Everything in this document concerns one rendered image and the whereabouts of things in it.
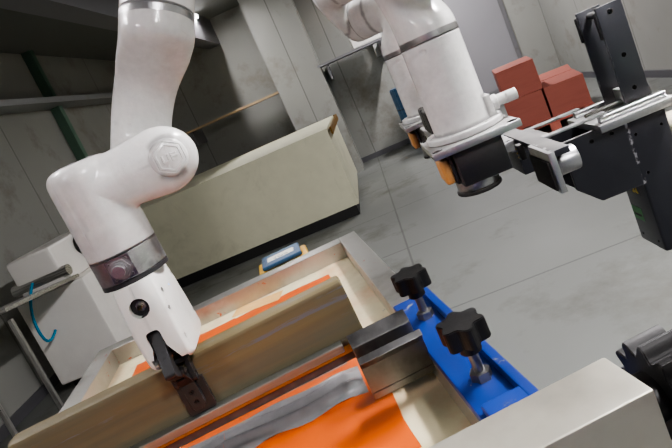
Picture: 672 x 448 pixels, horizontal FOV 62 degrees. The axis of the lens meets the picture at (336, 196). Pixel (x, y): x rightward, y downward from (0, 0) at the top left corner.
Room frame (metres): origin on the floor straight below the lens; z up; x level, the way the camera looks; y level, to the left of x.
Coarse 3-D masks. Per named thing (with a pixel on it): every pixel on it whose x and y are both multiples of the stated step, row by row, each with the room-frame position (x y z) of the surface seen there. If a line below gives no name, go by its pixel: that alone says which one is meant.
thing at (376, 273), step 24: (336, 240) 1.15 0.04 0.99; (360, 240) 1.07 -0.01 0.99; (288, 264) 1.13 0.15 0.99; (312, 264) 1.12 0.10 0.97; (360, 264) 0.93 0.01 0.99; (384, 264) 0.88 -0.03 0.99; (240, 288) 1.11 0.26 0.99; (264, 288) 1.11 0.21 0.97; (384, 288) 0.78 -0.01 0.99; (216, 312) 1.10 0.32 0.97; (96, 360) 1.05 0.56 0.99; (120, 360) 1.08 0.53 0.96; (96, 384) 0.95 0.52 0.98
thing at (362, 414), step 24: (312, 384) 0.66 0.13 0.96; (264, 408) 0.66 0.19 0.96; (336, 408) 0.59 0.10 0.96; (360, 408) 0.57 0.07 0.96; (384, 408) 0.55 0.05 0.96; (288, 432) 0.58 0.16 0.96; (312, 432) 0.56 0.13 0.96; (336, 432) 0.54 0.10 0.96; (360, 432) 0.52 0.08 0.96; (384, 432) 0.51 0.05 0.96; (408, 432) 0.49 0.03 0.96
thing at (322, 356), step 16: (320, 352) 0.60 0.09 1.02; (336, 352) 0.59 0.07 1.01; (288, 368) 0.60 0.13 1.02; (304, 368) 0.59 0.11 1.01; (256, 384) 0.59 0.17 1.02; (272, 384) 0.59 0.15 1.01; (224, 400) 0.59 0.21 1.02; (240, 400) 0.58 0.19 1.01; (208, 416) 0.58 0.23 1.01; (160, 432) 0.59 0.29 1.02; (176, 432) 0.58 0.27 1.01
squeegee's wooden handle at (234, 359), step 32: (320, 288) 0.61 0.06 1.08; (256, 320) 0.61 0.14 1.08; (288, 320) 0.60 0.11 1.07; (320, 320) 0.61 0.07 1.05; (352, 320) 0.61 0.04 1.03; (224, 352) 0.60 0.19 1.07; (256, 352) 0.60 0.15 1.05; (288, 352) 0.60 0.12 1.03; (128, 384) 0.59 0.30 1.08; (160, 384) 0.59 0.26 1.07; (224, 384) 0.60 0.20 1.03; (64, 416) 0.59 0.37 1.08; (96, 416) 0.58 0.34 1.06; (128, 416) 0.59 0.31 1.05; (160, 416) 0.59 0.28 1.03
